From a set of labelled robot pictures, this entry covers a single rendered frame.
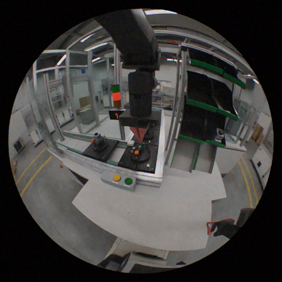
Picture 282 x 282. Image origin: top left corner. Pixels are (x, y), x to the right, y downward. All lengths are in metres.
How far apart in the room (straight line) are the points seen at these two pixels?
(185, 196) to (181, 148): 0.32
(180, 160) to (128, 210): 0.42
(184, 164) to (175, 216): 0.32
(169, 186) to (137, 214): 0.27
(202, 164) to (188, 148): 0.15
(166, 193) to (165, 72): 11.02
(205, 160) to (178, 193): 0.28
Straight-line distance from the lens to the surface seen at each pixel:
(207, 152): 0.62
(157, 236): 0.56
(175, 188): 0.62
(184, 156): 0.54
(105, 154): 0.65
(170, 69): 11.15
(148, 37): 0.16
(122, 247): 1.20
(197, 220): 0.64
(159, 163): 0.57
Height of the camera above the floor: 1.40
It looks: 37 degrees down
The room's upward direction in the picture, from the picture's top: straight up
